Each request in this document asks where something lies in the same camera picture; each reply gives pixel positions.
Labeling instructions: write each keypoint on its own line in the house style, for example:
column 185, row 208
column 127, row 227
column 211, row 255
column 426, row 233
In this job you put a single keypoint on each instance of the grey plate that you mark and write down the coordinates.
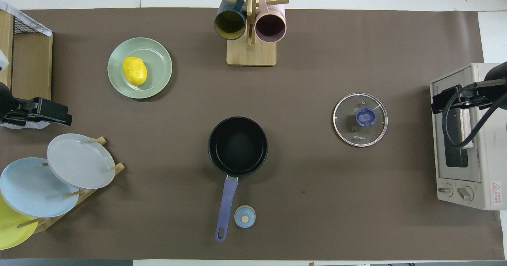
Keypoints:
column 79, row 161

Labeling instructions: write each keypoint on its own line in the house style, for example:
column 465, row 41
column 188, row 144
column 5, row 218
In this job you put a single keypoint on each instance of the wooden mug tree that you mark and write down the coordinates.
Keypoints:
column 251, row 56

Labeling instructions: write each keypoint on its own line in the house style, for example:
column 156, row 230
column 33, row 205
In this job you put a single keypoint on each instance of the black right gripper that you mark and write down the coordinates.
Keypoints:
column 479, row 95

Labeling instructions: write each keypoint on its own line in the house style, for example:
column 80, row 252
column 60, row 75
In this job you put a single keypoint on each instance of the light green plate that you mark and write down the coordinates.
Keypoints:
column 158, row 60

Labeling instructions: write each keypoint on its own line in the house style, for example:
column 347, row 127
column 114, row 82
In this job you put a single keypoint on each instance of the glass lid with purple knob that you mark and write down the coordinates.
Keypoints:
column 366, row 117

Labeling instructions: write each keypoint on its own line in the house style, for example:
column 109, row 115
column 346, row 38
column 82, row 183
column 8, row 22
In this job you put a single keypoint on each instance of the yellow plate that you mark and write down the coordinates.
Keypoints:
column 12, row 230

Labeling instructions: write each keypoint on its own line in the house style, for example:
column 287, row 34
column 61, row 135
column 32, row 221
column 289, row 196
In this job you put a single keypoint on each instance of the brown table mat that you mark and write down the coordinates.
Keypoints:
column 317, row 60

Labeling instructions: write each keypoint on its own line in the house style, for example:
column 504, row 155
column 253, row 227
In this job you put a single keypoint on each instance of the light blue plate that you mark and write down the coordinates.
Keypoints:
column 31, row 190

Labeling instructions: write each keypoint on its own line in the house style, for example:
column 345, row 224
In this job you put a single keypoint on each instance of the yellow lemon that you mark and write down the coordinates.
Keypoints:
column 134, row 71

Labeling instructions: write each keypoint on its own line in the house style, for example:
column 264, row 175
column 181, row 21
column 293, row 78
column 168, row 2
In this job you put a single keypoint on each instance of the wooden shelf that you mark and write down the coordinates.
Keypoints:
column 31, row 67

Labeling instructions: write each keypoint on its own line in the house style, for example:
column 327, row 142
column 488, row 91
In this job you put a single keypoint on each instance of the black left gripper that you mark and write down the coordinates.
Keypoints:
column 23, row 109

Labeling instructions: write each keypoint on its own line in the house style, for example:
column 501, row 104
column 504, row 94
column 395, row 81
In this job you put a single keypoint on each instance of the pink mug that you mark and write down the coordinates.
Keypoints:
column 270, row 28

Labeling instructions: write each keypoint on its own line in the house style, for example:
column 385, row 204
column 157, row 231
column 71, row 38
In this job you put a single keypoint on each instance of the white crumpled paper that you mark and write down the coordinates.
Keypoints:
column 27, row 125

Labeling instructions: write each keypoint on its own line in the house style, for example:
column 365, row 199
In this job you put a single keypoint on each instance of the beige toaster oven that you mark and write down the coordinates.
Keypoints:
column 487, row 159

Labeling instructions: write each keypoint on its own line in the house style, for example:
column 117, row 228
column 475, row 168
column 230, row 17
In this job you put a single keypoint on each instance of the dark teal mug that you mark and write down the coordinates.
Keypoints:
column 229, row 24

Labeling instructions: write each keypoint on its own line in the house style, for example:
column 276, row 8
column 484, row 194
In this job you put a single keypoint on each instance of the wooden plate rack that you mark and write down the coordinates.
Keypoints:
column 44, row 225

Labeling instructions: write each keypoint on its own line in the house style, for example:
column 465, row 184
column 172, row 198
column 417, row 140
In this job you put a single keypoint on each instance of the small blue round cap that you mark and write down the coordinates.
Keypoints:
column 244, row 217

